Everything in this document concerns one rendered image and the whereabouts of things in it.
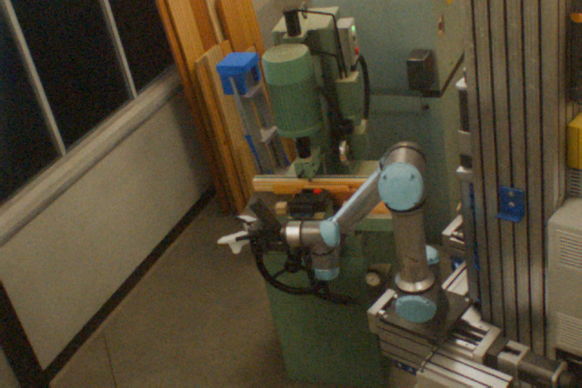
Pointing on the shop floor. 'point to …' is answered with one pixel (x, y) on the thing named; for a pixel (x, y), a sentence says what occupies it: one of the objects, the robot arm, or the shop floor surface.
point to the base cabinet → (332, 321)
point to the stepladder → (232, 64)
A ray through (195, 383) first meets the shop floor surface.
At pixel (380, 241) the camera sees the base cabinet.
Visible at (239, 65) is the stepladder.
